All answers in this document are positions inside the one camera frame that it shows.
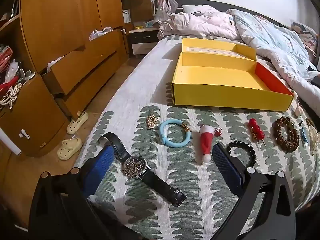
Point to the white plastic bag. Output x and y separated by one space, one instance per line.
98 33

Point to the gold leaf brooch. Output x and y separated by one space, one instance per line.
313 137

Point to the hanging clear plastic bag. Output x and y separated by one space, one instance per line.
162 10

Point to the white pillow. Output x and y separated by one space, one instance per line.
197 8

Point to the yellow cardboard box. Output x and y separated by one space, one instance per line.
215 80

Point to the wooden drawer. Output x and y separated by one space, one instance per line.
97 85
82 62

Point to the patterned pillow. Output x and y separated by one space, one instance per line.
306 36

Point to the pile of shelf clutter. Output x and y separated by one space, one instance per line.
10 77

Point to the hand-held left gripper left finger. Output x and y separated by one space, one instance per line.
100 164

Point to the black leather wrist watch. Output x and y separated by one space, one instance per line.
135 168

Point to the wooden nightstand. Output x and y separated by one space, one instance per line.
142 40

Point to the blue hair clip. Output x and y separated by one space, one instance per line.
303 135

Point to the cream clog slipper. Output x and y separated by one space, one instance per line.
77 123
68 148

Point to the red santa hat hair clip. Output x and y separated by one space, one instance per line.
206 142

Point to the red berry hairpin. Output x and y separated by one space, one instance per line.
252 123

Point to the white hair claw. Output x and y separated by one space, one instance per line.
297 108

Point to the rumpled duvet and pillows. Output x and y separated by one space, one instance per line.
270 37

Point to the green tree patterned bedspread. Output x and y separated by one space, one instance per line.
155 80

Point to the wooden wardrobe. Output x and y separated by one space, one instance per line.
55 20

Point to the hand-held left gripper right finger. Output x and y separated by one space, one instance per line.
225 165

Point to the gold tree brooch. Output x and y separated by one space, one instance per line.
151 122

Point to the white paper bag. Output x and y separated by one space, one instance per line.
127 16

